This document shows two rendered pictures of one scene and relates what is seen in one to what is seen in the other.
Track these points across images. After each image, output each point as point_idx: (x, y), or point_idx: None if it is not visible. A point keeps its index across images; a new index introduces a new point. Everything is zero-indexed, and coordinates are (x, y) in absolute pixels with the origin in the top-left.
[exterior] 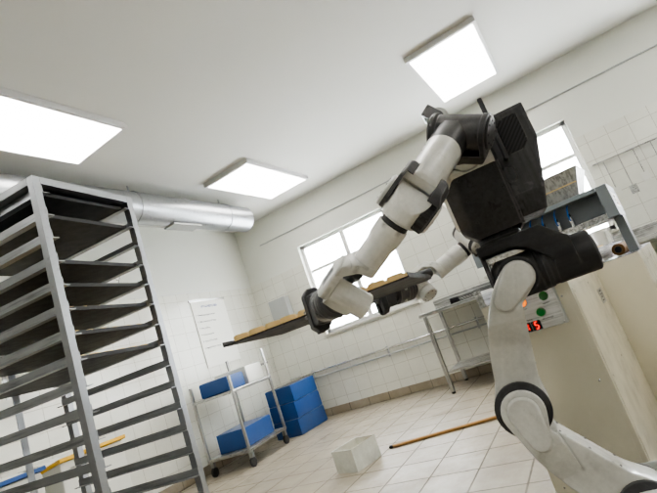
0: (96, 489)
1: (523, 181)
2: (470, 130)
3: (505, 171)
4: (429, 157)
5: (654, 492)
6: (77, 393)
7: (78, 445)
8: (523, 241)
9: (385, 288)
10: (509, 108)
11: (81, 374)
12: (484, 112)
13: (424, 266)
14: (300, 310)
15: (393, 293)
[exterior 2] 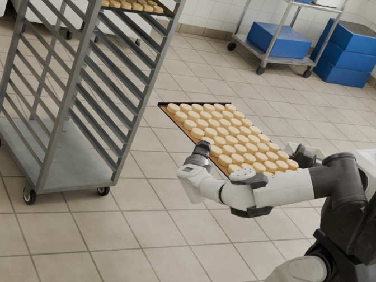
0: (65, 90)
1: (368, 240)
2: (334, 194)
3: (367, 222)
4: (275, 189)
5: None
6: (84, 32)
7: (73, 55)
8: (338, 261)
9: None
10: None
11: (94, 21)
12: (355, 196)
13: None
14: (202, 139)
15: (306, 166)
